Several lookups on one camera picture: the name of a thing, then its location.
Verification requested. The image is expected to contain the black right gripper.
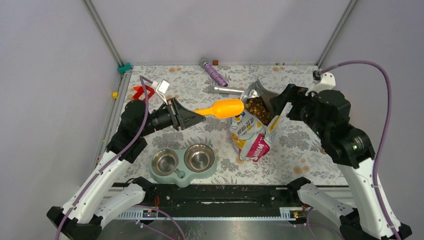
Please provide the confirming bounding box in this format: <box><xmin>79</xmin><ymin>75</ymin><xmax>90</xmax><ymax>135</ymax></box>
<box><xmin>267</xmin><ymin>82</ymin><xmax>328</xmax><ymax>137</ymax></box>

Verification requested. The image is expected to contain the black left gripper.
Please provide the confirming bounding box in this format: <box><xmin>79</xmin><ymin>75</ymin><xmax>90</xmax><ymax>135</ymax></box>
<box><xmin>139</xmin><ymin>97</ymin><xmax>206</xmax><ymax>137</ymax></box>

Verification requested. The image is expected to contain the yellow plastic scoop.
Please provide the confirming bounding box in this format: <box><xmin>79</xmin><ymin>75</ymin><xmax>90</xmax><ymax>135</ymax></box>
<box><xmin>194</xmin><ymin>99</ymin><xmax>245</xmax><ymax>119</ymax></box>

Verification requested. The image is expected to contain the pet food bag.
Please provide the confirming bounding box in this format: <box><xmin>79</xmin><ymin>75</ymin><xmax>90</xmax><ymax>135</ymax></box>
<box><xmin>229</xmin><ymin>80</ymin><xmax>281</xmax><ymax>162</ymax></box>

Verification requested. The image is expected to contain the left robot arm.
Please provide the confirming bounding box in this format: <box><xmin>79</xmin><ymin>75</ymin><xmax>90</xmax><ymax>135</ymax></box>
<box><xmin>46</xmin><ymin>98</ymin><xmax>206</xmax><ymax>240</ymax></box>

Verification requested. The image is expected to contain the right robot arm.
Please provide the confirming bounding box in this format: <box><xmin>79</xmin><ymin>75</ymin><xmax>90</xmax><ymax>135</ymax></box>
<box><xmin>267</xmin><ymin>84</ymin><xmax>412</xmax><ymax>240</ymax></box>

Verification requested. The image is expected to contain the green double pet bowl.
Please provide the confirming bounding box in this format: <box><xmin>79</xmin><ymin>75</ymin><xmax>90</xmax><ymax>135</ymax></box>
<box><xmin>148</xmin><ymin>143</ymin><xmax>218</xmax><ymax>188</ymax></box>

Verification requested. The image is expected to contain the silver metal microphone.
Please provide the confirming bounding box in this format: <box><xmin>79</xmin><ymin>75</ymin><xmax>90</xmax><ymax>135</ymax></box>
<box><xmin>207</xmin><ymin>85</ymin><xmax>245</xmax><ymax>96</ymax></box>

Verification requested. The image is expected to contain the red plastic block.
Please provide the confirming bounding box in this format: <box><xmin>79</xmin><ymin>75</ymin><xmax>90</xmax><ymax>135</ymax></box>
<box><xmin>133</xmin><ymin>85</ymin><xmax>156</xmax><ymax>102</ymax></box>

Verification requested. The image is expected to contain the purple glitter microphone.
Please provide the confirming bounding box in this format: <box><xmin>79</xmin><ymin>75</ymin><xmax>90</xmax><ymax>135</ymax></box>
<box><xmin>199</xmin><ymin>58</ymin><xmax>228</xmax><ymax>87</ymax></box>

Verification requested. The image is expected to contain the floral table mat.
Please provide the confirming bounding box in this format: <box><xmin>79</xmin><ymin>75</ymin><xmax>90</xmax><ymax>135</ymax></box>
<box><xmin>117</xmin><ymin>65</ymin><xmax>346</xmax><ymax>185</ymax></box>

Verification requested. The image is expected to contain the teal corner clip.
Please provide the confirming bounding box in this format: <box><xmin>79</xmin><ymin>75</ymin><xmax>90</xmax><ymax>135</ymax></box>
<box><xmin>117</xmin><ymin>62</ymin><xmax>133</xmax><ymax>74</ymax></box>

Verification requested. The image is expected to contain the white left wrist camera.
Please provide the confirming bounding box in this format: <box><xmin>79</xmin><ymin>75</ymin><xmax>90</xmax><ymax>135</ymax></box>
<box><xmin>152</xmin><ymin>80</ymin><xmax>170</xmax><ymax>105</ymax></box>

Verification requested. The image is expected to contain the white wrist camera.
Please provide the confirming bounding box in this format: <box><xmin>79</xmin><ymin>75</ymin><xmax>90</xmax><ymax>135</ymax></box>
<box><xmin>305</xmin><ymin>70</ymin><xmax>336</xmax><ymax>96</ymax></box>
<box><xmin>152</xmin><ymin>80</ymin><xmax>170</xmax><ymax>105</ymax></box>

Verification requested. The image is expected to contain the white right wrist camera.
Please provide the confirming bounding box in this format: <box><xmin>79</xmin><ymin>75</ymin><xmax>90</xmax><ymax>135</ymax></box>
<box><xmin>305</xmin><ymin>70</ymin><xmax>336</xmax><ymax>96</ymax></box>

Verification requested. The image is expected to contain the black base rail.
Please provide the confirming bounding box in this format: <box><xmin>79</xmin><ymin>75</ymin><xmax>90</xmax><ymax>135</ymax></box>
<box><xmin>136</xmin><ymin>183</ymin><xmax>305</xmax><ymax>218</ymax></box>

